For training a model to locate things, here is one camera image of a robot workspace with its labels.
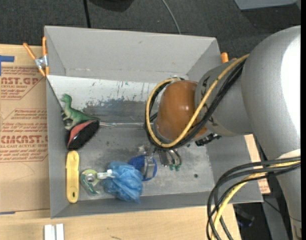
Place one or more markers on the blue mesh sponge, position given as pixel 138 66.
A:
pixel 125 181

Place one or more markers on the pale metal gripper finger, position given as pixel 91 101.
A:
pixel 146 165
pixel 152 167

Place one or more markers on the black cylinder on white bracket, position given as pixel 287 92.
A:
pixel 205 140

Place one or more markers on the green toy dinosaur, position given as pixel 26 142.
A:
pixel 74 114

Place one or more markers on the yellow flat plastic tool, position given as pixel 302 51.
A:
pixel 72 174

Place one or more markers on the brown cardboard board, red print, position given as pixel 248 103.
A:
pixel 23 174

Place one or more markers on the grey metal bin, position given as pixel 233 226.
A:
pixel 123 56

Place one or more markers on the black and red oval brush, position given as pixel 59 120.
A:
pixel 83 135

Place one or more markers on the green round tape measure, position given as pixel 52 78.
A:
pixel 89 180

